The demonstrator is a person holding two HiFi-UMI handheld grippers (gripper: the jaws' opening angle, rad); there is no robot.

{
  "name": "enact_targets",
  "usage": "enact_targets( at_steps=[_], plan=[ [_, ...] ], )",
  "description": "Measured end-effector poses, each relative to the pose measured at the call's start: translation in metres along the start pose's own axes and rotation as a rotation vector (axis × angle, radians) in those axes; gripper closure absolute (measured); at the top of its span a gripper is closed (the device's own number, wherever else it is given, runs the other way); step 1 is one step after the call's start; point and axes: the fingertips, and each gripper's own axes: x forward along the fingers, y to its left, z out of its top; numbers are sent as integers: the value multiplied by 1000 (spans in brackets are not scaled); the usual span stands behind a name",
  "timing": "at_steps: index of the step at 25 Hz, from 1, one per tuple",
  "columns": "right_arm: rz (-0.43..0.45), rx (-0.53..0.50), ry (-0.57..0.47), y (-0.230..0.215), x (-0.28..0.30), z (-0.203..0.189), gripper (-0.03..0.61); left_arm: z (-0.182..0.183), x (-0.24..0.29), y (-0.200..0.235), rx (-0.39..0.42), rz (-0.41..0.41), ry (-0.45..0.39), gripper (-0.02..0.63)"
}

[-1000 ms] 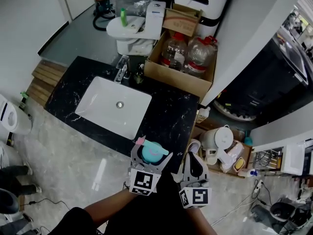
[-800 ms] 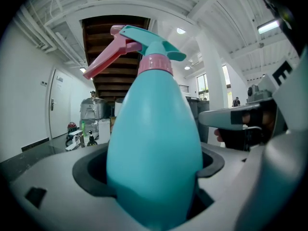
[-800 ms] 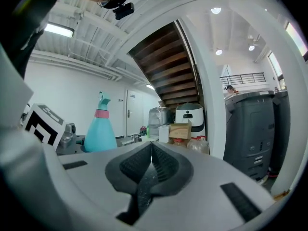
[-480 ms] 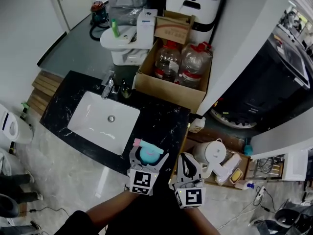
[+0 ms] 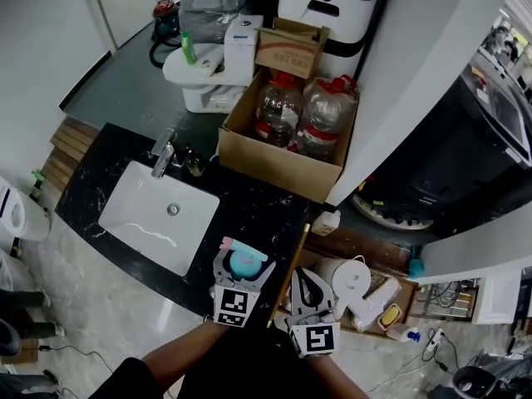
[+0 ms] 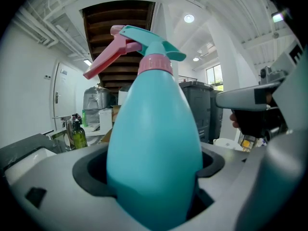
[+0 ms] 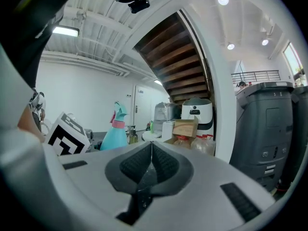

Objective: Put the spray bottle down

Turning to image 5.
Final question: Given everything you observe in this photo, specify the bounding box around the white power strip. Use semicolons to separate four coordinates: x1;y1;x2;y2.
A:
422;326;446;353

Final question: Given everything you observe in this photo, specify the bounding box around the white ceramic toilet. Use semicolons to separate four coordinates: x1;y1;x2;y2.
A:
161;14;266;115

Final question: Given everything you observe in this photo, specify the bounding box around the chrome faucet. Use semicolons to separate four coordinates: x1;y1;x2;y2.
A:
150;127;185;180

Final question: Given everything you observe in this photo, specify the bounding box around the wooden slatted step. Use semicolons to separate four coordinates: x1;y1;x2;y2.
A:
40;116;100;194

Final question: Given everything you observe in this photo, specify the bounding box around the flat cardboard box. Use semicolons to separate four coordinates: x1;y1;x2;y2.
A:
0;337;39;366

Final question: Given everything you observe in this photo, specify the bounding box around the metal wire rack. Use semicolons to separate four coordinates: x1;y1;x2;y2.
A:
414;278;480;323

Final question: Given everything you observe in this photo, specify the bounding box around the red and teal vacuum cleaner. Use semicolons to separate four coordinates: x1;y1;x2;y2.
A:
149;0;183;69

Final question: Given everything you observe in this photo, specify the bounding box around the black floor cable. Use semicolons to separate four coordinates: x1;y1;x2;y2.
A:
38;344;114;374

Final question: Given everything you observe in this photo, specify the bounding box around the white and black appliance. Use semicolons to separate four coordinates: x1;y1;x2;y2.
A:
277;0;380;83

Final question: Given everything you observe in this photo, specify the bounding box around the white side table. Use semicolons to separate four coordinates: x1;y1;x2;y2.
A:
470;263;524;327

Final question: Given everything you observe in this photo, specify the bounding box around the yellow sponge in dish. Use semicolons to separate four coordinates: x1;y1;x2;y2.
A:
379;303;402;328

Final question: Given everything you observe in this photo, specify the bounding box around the white sink basin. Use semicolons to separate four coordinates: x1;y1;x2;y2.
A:
97;160;221;278

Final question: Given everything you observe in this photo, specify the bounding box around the white hair dryer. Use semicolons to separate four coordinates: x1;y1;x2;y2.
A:
350;278;403;333

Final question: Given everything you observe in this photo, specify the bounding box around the person's black clothing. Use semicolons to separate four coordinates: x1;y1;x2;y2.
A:
88;325;330;399

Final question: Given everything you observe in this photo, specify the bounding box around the person's right forearm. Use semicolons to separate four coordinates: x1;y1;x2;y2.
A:
314;354;372;399

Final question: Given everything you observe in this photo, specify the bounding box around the teal plastic item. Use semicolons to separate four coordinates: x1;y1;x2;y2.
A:
408;247;426;278

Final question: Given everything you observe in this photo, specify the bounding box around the white cylindrical kettle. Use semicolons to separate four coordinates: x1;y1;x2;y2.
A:
313;255;372;320

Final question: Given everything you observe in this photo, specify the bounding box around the clear plastic jug red label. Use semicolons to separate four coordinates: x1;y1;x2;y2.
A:
292;74;360;165
254;71;305;150

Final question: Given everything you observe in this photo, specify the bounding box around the plastic-wrapped grey appliance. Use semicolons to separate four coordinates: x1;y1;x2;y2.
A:
178;0;247;44

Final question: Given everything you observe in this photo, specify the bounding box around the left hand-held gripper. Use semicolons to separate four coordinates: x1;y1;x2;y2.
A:
212;248;277;331

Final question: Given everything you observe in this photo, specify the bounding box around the small cardboard box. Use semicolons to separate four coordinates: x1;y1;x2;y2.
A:
254;17;331;80

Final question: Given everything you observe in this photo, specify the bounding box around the dark soap dispenser bottle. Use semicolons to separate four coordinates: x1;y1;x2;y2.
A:
184;145;205;178

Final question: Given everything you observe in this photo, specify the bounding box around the white plastic jug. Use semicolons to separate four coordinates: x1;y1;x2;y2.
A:
310;209;342;237

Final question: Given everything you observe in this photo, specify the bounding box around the black washing machine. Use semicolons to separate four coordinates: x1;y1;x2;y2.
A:
352;71;532;235

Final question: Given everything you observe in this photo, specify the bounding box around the person's left forearm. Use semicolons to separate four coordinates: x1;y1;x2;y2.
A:
140;321;234;391

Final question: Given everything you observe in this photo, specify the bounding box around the white door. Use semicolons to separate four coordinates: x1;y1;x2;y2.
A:
80;0;161;50

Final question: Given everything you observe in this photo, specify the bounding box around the black office chair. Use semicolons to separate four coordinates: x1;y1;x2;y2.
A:
451;358;532;399

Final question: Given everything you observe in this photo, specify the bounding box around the green plastic bottle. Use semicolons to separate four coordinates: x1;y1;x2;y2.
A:
180;31;198;67

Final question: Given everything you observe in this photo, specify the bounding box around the black marble table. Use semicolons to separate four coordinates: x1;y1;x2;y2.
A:
54;121;312;318

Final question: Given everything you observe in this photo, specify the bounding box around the white bottle with blue cap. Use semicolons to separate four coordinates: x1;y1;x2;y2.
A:
387;323;422;345

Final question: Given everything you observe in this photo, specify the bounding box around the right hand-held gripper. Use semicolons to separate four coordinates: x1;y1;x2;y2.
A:
285;265;342;360

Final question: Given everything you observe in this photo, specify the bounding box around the teal and pink toy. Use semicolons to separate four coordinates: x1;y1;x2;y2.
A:
219;235;269;283

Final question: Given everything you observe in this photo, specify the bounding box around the large open cardboard box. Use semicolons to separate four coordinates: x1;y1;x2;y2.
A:
217;66;361;205

